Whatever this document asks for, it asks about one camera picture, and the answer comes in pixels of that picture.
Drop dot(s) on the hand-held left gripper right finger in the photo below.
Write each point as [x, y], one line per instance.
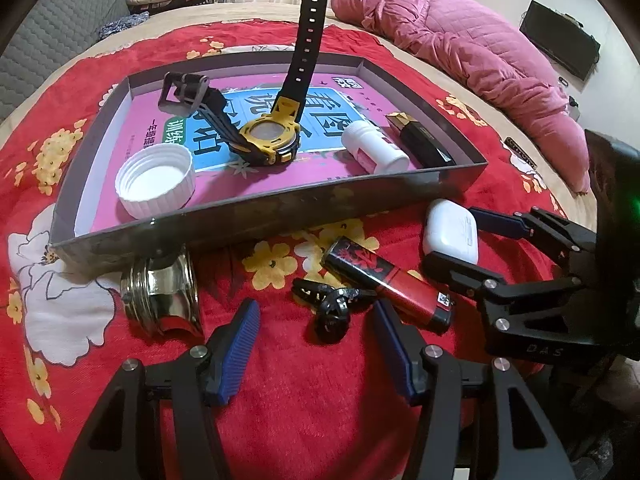
[392, 350]

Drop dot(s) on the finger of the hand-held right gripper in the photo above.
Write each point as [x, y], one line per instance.
[450, 270]
[492, 222]

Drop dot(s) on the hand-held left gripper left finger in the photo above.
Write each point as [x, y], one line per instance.
[240, 350]

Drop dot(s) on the white earbuds case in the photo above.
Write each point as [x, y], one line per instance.
[447, 225]

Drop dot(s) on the black clip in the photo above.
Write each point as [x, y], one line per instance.
[330, 305]

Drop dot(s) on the black lipstick with gold cap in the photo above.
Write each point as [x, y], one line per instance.
[420, 135]

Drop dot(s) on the small white plastic bottle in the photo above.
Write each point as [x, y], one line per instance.
[375, 147]

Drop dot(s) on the grey cardboard box tray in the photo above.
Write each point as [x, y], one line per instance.
[280, 205]

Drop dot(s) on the white ribbed bottle cap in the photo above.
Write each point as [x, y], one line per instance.
[155, 180]

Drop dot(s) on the yellow and black wristwatch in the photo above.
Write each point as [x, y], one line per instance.
[267, 132]

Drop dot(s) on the red and black lighter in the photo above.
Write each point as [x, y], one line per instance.
[400, 285]

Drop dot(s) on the red floral blanket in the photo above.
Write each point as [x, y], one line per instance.
[310, 410]

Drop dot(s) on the shiny chrome metal cap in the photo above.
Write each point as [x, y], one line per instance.
[160, 295]

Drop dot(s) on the pink and blue book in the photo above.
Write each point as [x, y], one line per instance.
[325, 165]

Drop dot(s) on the pink quilted duvet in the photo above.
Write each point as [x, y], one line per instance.
[450, 35]

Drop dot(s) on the beige bed sheet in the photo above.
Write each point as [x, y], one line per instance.
[250, 10]

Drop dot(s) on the blue patterned cloth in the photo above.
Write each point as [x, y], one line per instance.
[122, 22]

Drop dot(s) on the grey quilted sofa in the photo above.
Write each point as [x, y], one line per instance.
[65, 15]

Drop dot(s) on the black wall television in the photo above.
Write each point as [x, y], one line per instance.
[560, 52]

